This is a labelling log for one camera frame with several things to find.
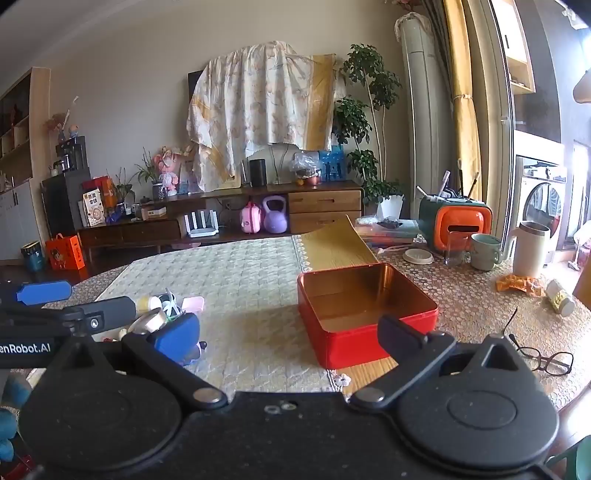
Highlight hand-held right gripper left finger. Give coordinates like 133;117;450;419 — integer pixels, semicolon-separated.
44;313;229;409

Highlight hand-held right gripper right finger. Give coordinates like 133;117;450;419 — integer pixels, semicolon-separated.
348;315;536;409

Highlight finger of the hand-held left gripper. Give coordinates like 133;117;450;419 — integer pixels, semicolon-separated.
0;280;73;307
0;296;138;341

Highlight white framed sunglasses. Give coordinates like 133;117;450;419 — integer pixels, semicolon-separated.
159;288;186;320

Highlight red tin box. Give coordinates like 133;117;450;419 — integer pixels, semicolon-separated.
297;263;439;370

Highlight person's left hand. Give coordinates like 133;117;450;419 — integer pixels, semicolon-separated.
0;373;32;464

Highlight teal bucket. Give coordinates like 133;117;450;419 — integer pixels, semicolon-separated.
21;241;47;272

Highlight orange gift box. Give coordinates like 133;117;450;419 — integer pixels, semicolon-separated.
45;234;87;271

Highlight black mini fridge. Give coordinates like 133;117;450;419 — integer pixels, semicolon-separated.
41;167;93;236

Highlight white printed snack box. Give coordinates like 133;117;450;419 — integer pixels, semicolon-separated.
83;189;107;227

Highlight clear drinking glass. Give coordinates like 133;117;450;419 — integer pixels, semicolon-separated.
444;231;472;267

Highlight stack of books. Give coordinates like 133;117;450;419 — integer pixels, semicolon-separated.
355;217;423;245

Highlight white router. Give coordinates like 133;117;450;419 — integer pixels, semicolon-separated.
184;209;220;238

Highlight green ceramic mug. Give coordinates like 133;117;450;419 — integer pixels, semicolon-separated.
470;233;506;271

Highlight orange paper bag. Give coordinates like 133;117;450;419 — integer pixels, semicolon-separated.
82;176;118;208

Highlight thin stemmed potted plant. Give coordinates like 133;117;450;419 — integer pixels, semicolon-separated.
113;168;138;215

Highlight leafy plant in patterned pot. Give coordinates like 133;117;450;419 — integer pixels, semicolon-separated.
134;148;168;200

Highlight orange snack wrapper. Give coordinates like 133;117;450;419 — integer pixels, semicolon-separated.
496;273;546;298

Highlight orange green desk organizer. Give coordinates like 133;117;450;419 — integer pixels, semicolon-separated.
418;191;494;252

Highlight pink toy case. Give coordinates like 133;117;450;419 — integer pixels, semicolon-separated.
240;200;264;234

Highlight black coffee machine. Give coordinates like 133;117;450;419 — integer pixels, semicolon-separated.
55;136;88;171

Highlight pink doll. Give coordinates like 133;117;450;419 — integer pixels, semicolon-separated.
152;147;183;197

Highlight black eyeglasses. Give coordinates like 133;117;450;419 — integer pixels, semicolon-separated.
503;307;574;376

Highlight purple kettlebell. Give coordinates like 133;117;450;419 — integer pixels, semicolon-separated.
262;195;289;234

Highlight wooden television cabinet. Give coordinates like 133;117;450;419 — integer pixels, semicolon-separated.
76;180;365;264

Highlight tall white mug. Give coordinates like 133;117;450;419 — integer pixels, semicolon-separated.
505;222;551;278

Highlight clear pill bottle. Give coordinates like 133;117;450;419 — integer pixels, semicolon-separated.
545;278;576;317

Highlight white washing machine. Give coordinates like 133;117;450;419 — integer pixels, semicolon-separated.
512;154;568;266

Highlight plastic bag of fruit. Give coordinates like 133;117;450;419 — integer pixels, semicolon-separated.
291;152;324;186

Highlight teal chair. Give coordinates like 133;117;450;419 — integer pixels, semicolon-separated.
547;436;591;480

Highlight beige standing air conditioner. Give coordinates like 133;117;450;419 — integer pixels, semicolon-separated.
394;11;458;227

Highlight black television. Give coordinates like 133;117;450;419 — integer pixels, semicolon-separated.
188;70;206;118

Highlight floral bed sheet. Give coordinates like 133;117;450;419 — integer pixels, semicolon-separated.
186;41;347;193

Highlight tall potted plant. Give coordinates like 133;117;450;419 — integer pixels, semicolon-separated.
332;44;409;220

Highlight yellow curtain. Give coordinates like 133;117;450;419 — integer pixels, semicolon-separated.
431;0;485;204

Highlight large tan long-necked figure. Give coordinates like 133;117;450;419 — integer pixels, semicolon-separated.
573;69;591;104

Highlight wooden wall shelf unit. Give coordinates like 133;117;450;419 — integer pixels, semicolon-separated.
0;67;51;261

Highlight wooden wall cabinet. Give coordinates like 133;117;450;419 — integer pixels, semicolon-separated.
492;0;536;95

